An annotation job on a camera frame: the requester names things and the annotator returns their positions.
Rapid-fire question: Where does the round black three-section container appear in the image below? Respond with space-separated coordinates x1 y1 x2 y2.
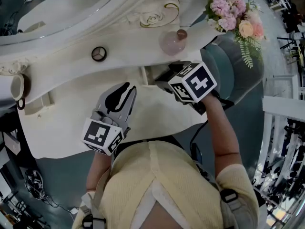
91 46 107 63

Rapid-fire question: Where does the person's yellow top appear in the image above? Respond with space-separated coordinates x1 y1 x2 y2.
71 139 260 229

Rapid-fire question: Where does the black floor cable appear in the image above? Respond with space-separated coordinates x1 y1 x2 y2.
40 194 72 212

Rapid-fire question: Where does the pink flower bouquet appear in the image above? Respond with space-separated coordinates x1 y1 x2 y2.
203 0 266 69

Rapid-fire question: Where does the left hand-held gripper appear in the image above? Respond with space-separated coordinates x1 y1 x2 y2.
81 82 138 156

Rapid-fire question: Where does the person's white undershirt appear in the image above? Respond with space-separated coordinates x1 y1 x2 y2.
139 180 184 229

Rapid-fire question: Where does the small white drawer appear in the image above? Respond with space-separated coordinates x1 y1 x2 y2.
139 62 184 88
23 91 57 119

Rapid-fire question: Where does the brown and white mug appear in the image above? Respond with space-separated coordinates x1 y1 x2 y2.
10 73 31 111

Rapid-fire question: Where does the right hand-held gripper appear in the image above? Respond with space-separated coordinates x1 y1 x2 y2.
154 60 219 116

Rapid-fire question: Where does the grey flat box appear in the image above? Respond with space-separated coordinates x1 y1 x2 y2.
2 131 21 156

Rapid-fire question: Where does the white display shelf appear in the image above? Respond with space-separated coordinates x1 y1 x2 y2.
252 75 305 229

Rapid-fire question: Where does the black office chair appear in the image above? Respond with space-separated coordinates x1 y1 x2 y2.
0 108 36 176

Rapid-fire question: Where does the black and white gear bundle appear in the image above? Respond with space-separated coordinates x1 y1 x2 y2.
23 168 46 200

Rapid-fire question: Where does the pink round perfume bottle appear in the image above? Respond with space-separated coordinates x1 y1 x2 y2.
159 29 189 56

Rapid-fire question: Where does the grey harness strap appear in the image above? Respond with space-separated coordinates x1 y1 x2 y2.
80 192 107 229
220 188 244 212

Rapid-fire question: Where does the person's right forearm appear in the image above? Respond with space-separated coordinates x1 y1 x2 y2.
201 93 243 178

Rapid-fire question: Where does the person's left forearm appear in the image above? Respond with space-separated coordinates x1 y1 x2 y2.
86 151 112 195

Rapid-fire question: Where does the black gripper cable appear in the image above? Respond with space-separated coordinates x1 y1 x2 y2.
189 118 210 157

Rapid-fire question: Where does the white dressing table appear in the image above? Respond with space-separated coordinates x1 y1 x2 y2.
0 0 212 159

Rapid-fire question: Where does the teal upholstered chair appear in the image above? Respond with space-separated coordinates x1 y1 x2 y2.
200 36 265 107

